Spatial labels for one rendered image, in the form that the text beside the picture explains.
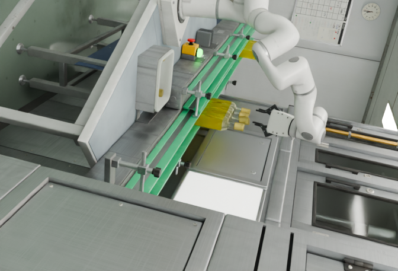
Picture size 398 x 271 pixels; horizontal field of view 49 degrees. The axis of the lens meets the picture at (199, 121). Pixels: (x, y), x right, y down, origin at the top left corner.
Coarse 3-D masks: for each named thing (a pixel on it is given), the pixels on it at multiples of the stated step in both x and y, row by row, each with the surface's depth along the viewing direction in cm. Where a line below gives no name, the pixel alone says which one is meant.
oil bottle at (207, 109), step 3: (207, 108) 204; (210, 108) 205; (213, 108) 205; (207, 111) 202; (210, 111) 202; (213, 111) 202; (216, 111) 202; (219, 111) 203; (222, 111) 203; (225, 111) 203; (228, 111) 204; (222, 114) 200; (225, 114) 200; (228, 114) 201; (231, 114) 203; (228, 117) 200; (231, 117) 202
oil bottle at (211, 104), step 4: (208, 104) 208; (212, 104) 208; (216, 104) 209; (220, 104) 210; (216, 108) 206; (220, 108) 206; (224, 108) 206; (228, 108) 207; (232, 108) 208; (232, 112) 206
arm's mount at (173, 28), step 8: (160, 0) 172; (168, 0) 171; (176, 0) 178; (160, 8) 175; (168, 8) 174; (176, 8) 180; (160, 16) 179; (168, 16) 177; (176, 16) 181; (168, 24) 181; (176, 24) 183; (184, 24) 194; (168, 32) 185; (176, 32) 184; (168, 40) 189; (176, 40) 188
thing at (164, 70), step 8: (168, 56) 179; (160, 64) 164; (168, 64) 180; (160, 72) 165; (168, 72) 182; (160, 80) 184; (168, 80) 183; (160, 88) 185; (168, 88) 185; (168, 96) 185; (160, 104) 178
